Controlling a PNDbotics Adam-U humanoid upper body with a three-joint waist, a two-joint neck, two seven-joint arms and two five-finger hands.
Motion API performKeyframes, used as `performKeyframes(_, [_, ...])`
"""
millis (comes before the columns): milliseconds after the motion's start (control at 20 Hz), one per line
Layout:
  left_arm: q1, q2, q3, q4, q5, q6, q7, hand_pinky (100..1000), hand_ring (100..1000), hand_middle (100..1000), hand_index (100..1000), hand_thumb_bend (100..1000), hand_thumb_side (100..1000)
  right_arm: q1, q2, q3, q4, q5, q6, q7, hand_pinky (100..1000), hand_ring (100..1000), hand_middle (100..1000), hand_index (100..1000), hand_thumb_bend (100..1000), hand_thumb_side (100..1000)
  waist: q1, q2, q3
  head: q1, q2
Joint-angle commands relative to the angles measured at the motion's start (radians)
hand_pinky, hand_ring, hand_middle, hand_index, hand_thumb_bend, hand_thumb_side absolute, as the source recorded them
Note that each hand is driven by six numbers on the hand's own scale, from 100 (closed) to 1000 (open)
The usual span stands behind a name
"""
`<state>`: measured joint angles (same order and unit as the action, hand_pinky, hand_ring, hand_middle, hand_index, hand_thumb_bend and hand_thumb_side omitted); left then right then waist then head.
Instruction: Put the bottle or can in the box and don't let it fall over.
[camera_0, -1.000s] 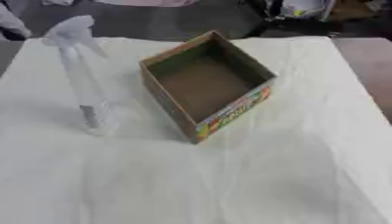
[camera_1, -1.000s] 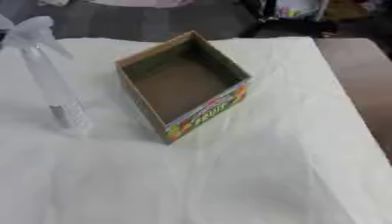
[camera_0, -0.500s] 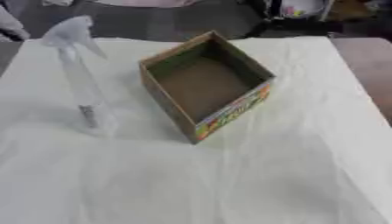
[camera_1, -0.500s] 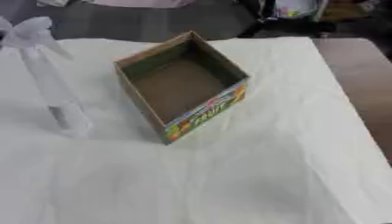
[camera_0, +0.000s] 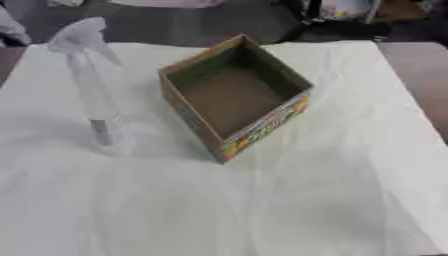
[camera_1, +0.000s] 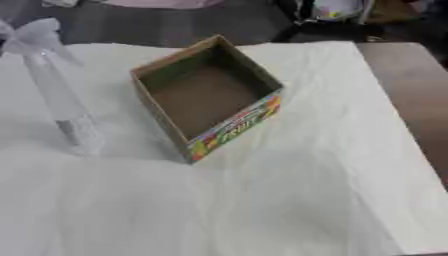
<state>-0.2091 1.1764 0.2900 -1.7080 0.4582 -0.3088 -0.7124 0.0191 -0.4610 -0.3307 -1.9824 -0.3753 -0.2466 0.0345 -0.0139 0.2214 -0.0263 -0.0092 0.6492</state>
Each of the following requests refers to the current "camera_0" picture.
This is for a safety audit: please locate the tan cardboard box, printed side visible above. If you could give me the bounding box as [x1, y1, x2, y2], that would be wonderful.
[157, 33, 315, 164]

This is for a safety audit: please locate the clear plastic spray bottle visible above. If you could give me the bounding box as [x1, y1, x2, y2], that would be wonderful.
[47, 17, 140, 155]

